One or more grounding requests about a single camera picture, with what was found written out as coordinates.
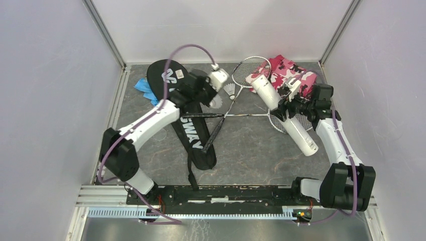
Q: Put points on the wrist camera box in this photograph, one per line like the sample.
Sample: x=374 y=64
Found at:
x=291 y=87
x=218 y=78

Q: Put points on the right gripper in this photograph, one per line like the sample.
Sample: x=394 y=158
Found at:
x=282 y=106

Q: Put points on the pink camouflage bag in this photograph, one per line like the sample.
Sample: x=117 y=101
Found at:
x=283 y=69

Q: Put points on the white shuttlecock tube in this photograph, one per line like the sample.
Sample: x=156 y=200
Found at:
x=292 y=126

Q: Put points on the black racket bag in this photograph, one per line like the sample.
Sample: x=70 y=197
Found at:
x=192 y=132

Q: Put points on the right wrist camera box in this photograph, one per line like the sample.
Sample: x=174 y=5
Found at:
x=291 y=87

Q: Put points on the white racket upper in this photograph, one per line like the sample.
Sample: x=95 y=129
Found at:
x=243 y=74

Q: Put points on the white slotted cable duct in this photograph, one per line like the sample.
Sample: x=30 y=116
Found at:
x=142 y=213

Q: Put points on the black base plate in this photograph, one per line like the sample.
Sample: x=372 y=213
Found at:
x=227 y=199

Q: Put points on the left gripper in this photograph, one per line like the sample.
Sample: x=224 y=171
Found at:
x=213 y=93

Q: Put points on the shuttlecock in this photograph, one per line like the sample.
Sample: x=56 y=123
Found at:
x=216 y=102
x=230 y=90

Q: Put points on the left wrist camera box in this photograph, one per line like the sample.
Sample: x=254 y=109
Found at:
x=218 y=78

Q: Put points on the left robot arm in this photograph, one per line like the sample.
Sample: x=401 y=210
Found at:
x=119 y=148

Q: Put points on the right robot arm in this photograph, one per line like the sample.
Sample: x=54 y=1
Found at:
x=348 y=183

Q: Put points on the blue cloth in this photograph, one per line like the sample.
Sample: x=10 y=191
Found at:
x=143 y=86

